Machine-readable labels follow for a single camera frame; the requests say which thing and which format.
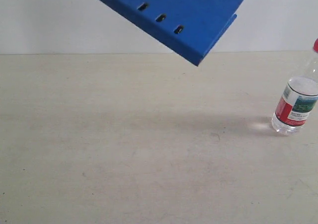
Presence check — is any blue ring binder notebook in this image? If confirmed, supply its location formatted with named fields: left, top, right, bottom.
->
left=100, top=0, right=244, bottom=66

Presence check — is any clear water bottle red cap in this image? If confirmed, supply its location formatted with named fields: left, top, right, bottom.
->
left=271, top=41, right=318, bottom=135

